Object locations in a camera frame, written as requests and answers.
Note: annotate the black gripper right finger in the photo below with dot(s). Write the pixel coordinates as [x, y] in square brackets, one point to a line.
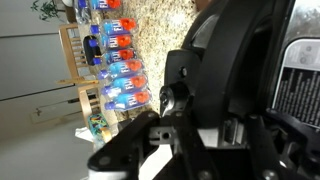
[266, 150]

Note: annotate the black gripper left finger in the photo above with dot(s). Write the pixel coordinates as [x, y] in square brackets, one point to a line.
[123, 146]

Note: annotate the colourful patterned cup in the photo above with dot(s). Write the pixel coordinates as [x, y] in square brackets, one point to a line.
[98, 125]

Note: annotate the white crumpled paper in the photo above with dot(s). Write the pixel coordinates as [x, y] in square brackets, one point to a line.
[83, 135]

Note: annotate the Fiji water bottle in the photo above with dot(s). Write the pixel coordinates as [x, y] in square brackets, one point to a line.
[115, 41]
[100, 4]
[131, 100]
[115, 26]
[128, 85]
[123, 68]
[118, 55]

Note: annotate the light wooden chair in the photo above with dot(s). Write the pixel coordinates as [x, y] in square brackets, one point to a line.
[86, 103]
[68, 50]

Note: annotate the green potted plant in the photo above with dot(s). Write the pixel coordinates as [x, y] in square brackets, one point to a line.
[48, 10]

